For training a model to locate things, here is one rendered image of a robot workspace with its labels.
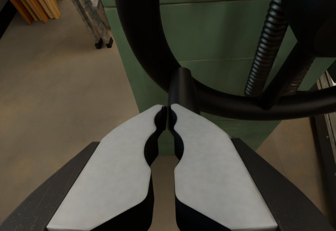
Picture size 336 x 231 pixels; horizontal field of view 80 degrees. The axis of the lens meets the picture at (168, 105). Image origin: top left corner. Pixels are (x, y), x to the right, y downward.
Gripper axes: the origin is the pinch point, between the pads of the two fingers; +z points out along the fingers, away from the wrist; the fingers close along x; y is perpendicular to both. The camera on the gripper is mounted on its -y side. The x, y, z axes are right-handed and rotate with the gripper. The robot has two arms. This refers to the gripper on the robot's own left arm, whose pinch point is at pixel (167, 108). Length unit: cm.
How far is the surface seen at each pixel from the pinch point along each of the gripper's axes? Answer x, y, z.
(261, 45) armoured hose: 10.6, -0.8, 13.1
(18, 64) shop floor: -99, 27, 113
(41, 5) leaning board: -95, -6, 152
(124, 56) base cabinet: -9.4, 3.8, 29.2
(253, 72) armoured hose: 11.0, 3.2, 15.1
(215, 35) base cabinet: 8.0, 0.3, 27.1
